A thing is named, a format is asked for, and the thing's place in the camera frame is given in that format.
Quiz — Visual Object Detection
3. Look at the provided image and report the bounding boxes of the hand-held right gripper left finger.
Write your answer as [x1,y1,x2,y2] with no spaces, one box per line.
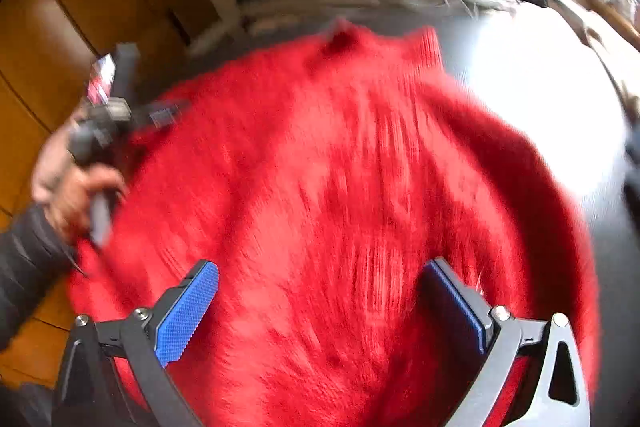
[50,259,221,427]

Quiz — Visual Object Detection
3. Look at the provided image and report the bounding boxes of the red knit sweater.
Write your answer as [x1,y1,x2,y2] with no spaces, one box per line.
[67,27,601,427]

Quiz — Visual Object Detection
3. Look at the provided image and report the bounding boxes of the person's left forearm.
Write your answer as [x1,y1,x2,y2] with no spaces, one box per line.
[0,202,78,353]

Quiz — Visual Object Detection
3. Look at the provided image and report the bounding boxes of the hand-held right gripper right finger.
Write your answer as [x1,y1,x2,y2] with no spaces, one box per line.
[422,258,593,427]

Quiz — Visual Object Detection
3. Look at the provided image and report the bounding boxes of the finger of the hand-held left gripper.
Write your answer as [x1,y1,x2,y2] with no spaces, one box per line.
[131,99,191,130]

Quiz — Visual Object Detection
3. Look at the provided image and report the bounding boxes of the wooden wardrobe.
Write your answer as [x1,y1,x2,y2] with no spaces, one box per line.
[0,0,221,388]

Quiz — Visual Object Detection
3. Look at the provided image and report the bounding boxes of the person's left hand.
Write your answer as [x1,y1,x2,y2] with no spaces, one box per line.
[31,119,126,243]

